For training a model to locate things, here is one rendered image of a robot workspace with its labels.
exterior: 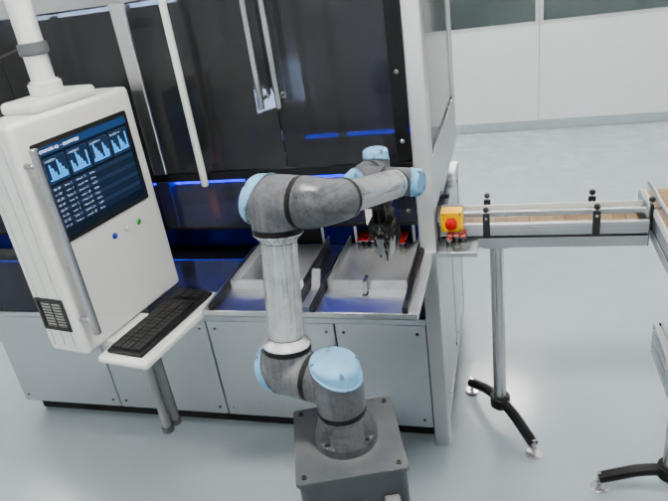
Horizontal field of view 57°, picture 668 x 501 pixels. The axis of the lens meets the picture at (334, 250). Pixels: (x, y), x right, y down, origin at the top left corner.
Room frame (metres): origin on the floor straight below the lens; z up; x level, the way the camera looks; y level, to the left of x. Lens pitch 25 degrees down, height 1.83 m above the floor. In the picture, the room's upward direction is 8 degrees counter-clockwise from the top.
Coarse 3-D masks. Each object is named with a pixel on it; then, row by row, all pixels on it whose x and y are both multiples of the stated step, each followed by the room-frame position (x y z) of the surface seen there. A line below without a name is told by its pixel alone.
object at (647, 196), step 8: (648, 184) 2.03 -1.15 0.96; (640, 192) 2.03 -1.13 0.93; (648, 192) 2.02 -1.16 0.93; (656, 192) 1.92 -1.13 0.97; (664, 192) 2.00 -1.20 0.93; (648, 200) 1.95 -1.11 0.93; (656, 200) 1.89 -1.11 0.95; (664, 200) 1.94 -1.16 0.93; (648, 208) 1.89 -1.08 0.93; (656, 208) 1.82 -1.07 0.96; (664, 208) 1.79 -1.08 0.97; (648, 216) 1.88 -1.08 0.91; (656, 216) 1.81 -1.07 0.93; (664, 216) 1.81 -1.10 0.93; (656, 224) 1.77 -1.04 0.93; (664, 224) 1.75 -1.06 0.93; (656, 232) 1.76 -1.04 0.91; (664, 232) 1.70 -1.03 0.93; (656, 240) 1.75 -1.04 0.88; (664, 240) 1.65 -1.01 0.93; (656, 248) 1.74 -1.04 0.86; (664, 248) 1.65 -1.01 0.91; (664, 256) 1.64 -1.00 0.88; (664, 264) 1.63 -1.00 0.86
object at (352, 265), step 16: (352, 256) 1.95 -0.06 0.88; (368, 256) 1.93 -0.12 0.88; (400, 256) 1.90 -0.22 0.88; (416, 256) 1.86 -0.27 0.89; (336, 272) 1.84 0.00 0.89; (352, 272) 1.83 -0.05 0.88; (368, 272) 1.82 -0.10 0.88; (384, 272) 1.80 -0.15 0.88; (400, 272) 1.78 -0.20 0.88; (336, 288) 1.74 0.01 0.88; (352, 288) 1.72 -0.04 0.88; (368, 288) 1.70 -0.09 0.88; (384, 288) 1.69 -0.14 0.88; (400, 288) 1.67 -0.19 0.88
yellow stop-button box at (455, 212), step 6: (444, 210) 1.90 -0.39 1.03; (450, 210) 1.89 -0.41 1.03; (456, 210) 1.88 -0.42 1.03; (462, 210) 1.89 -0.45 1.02; (444, 216) 1.88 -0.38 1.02; (450, 216) 1.87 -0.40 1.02; (456, 216) 1.86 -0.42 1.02; (462, 216) 1.88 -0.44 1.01; (444, 222) 1.88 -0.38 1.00; (462, 222) 1.87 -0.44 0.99; (444, 228) 1.88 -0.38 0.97; (456, 228) 1.87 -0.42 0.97; (462, 228) 1.86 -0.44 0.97
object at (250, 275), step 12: (252, 252) 2.04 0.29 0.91; (300, 252) 2.05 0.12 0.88; (312, 252) 2.04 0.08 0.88; (252, 264) 2.01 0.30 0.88; (300, 264) 1.95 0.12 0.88; (312, 264) 1.88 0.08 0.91; (240, 276) 1.91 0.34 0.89; (252, 276) 1.91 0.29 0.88; (300, 276) 1.86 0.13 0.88; (240, 288) 1.84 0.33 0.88; (252, 288) 1.83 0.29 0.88
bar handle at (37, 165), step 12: (36, 156) 1.67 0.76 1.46; (24, 168) 1.69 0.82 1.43; (36, 168) 1.67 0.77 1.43; (48, 180) 1.68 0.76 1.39; (48, 192) 1.67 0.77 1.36; (48, 204) 1.67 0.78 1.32; (60, 216) 1.68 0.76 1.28; (60, 228) 1.67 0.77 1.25; (60, 240) 1.67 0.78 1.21; (72, 252) 1.67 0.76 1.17; (72, 264) 1.67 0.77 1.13; (84, 288) 1.67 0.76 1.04; (84, 300) 1.67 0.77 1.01; (96, 324) 1.67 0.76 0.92
